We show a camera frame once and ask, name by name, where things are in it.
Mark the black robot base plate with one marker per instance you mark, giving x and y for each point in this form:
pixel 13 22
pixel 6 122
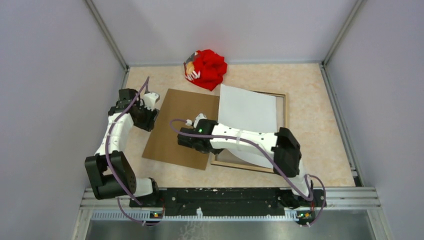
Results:
pixel 227 201

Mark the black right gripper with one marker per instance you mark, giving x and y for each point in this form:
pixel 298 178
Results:
pixel 217 151

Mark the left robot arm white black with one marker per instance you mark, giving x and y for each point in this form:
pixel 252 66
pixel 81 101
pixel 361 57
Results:
pixel 108 170

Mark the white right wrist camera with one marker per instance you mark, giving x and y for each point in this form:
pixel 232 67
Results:
pixel 194 123

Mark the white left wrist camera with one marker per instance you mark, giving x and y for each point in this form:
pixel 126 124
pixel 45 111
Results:
pixel 149 100

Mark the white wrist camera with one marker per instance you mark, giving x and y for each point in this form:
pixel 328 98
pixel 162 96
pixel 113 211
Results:
pixel 194 123
pixel 149 100

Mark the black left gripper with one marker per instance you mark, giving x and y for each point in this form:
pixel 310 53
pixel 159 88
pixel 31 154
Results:
pixel 148 124

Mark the landscape photo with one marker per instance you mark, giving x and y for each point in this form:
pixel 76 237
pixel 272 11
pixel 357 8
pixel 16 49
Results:
pixel 247 110

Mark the wooden picture frame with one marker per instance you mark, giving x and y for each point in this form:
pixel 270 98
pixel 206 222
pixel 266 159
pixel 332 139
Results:
pixel 249 161

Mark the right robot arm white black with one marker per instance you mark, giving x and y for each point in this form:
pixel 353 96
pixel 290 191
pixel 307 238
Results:
pixel 280 149

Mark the aluminium front rail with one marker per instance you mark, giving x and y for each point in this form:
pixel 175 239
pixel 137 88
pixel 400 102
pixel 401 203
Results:
pixel 341 202

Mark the red crumpled cloth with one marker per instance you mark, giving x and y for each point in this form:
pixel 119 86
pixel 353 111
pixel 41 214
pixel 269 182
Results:
pixel 205 69

